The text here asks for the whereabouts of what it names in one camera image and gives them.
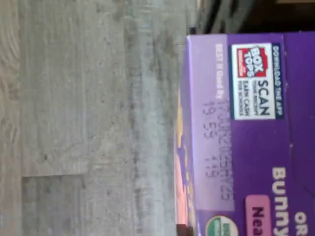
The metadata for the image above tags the purple Annie's box pink patch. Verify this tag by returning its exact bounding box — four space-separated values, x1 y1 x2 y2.
173 31 315 236

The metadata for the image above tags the black metal shelving rack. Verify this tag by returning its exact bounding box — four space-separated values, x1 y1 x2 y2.
195 0 315 35

